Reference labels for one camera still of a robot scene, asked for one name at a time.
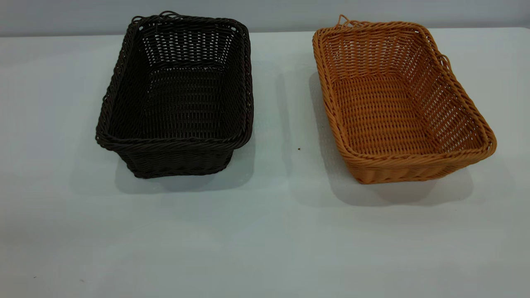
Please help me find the black wicker basket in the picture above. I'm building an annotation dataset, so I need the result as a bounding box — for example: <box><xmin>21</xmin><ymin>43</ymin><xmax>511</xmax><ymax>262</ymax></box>
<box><xmin>95</xmin><ymin>11</ymin><xmax>254</xmax><ymax>179</ymax></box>

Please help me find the orange wicker basket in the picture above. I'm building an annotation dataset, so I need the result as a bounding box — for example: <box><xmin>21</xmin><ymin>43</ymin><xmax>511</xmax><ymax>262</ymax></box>
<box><xmin>312</xmin><ymin>15</ymin><xmax>497</xmax><ymax>185</ymax></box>

